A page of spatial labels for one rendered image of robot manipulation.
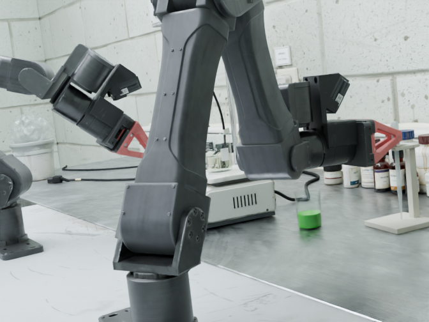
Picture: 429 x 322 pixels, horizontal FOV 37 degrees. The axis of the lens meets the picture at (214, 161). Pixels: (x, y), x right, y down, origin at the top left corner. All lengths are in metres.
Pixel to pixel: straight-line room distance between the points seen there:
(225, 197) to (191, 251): 0.50
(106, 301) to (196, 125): 0.28
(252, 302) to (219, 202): 0.39
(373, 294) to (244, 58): 0.32
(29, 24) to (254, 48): 2.88
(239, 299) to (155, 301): 0.16
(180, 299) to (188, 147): 0.15
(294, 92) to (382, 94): 0.67
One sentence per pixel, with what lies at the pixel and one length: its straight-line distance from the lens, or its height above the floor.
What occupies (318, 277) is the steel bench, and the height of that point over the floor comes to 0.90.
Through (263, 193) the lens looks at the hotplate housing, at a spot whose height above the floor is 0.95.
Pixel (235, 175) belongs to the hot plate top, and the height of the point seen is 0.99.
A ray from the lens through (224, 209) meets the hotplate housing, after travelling 1.13.
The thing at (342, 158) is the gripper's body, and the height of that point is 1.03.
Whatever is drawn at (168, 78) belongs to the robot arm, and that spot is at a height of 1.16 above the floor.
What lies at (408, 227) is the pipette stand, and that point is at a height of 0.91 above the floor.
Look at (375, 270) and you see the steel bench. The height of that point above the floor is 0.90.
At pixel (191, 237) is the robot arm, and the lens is 0.63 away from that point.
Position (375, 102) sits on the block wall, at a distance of 1.57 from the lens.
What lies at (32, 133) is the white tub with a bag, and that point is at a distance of 2.10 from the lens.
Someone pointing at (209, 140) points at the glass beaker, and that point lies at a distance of 1.16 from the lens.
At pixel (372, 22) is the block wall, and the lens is 1.56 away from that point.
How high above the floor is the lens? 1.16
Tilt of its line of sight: 7 degrees down
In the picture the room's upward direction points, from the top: 6 degrees counter-clockwise
